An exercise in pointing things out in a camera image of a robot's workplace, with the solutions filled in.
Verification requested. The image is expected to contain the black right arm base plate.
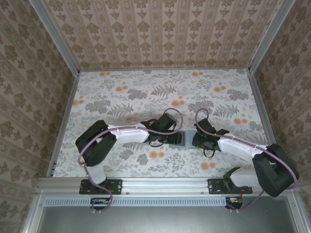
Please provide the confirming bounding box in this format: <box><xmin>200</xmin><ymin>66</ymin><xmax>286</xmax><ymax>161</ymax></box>
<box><xmin>207</xmin><ymin>178</ymin><xmax>253</xmax><ymax>195</ymax></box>

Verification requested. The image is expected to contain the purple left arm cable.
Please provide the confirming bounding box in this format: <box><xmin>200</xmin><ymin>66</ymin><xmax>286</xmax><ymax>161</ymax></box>
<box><xmin>77</xmin><ymin>108</ymin><xmax>184</xmax><ymax>216</ymax></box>

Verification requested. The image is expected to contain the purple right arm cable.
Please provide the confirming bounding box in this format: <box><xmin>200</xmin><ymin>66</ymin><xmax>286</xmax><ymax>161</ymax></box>
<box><xmin>195</xmin><ymin>108</ymin><xmax>300</xmax><ymax>216</ymax></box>

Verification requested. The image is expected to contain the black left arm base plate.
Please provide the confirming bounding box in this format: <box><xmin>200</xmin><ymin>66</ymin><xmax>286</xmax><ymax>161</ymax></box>
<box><xmin>79</xmin><ymin>179</ymin><xmax>123</xmax><ymax>195</ymax></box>

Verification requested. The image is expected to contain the small circuit board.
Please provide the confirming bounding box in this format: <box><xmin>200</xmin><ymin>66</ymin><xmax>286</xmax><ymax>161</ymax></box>
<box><xmin>225</xmin><ymin>197</ymin><xmax>243</xmax><ymax>210</ymax></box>
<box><xmin>91</xmin><ymin>198</ymin><xmax>110</xmax><ymax>211</ymax></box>

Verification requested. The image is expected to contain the aluminium frame post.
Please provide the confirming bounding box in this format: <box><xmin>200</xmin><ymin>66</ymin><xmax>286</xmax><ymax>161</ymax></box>
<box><xmin>28</xmin><ymin>0</ymin><xmax>81</xmax><ymax>75</ymax></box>
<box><xmin>247</xmin><ymin>0</ymin><xmax>296</xmax><ymax>73</ymax></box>

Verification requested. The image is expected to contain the grey slotted cable duct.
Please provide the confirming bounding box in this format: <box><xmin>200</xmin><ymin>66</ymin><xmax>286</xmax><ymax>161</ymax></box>
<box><xmin>44</xmin><ymin>196</ymin><xmax>228</xmax><ymax>207</ymax></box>

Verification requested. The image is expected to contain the aluminium table side rail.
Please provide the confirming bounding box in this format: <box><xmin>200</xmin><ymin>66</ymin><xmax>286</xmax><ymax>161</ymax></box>
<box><xmin>46</xmin><ymin>71</ymin><xmax>81</xmax><ymax>178</ymax></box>
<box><xmin>247</xmin><ymin>69</ymin><xmax>272</xmax><ymax>146</ymax></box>

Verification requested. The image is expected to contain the clear acrylic card holder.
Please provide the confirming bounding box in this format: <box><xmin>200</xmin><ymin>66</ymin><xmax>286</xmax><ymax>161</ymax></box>
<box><xmin>113</xmin><ymin>111</ymin><xmax>154</xmax><ymax>126</ymax></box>

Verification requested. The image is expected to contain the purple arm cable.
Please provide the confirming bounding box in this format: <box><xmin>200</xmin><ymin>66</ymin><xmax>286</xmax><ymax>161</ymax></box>
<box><xmin>77</xmin><ymin>108</ymin><xmax>184</xmax><ymax>216</ymax></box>
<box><xmin>195</xmin><ymin>108</ymin><xmax>300</xmax><ymax>216</ymax></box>

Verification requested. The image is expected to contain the grey metal panel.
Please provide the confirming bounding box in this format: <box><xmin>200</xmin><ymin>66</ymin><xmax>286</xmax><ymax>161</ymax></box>
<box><xmin>38</xmin><ymin>205</ymin><xmax>298</xmax><ymax>233</ymax></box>

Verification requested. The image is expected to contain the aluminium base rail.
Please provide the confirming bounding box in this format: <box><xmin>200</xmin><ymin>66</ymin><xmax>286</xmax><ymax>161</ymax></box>
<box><xmin>36</xmin><ymin>176</ymin><xmax>301</xmax><ymax>196</ymax></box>

